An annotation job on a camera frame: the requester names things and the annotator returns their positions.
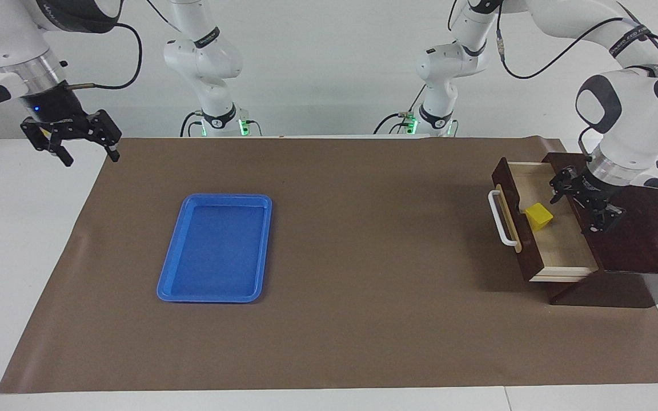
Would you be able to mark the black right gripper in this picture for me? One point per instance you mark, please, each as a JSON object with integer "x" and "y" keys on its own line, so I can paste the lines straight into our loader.
{"x": 55, "y": 111}

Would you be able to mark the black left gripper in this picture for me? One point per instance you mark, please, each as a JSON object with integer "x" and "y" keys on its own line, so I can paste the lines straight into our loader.
{"x": 592, "y": 188}

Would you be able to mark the yellow cube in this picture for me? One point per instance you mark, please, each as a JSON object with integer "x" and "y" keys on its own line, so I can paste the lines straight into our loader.
{"x": 538, "y": 217}

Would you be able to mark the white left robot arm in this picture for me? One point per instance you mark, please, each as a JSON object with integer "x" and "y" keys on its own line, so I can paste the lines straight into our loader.
{"x": 626, "y": 114}

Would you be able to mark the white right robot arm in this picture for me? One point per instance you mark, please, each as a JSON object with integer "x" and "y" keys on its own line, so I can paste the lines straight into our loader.
{"x": 3, "y": 40}

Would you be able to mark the dark wooden cabinet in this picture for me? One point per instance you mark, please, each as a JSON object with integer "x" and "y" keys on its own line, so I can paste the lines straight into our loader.
{"x": 643, "y": 234}

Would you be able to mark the green lit connector box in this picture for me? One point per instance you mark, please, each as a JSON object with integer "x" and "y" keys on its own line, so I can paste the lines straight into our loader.
{"x": 409, "y": 123}
{"x": 243, "y": 127}

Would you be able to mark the blue plastic tray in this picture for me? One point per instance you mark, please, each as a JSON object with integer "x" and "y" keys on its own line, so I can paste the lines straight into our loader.
{"x": 215, "y": 251}

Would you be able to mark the brown table mat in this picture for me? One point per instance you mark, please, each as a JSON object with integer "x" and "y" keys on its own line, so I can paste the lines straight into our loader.
{"x": 363, "y": 285}

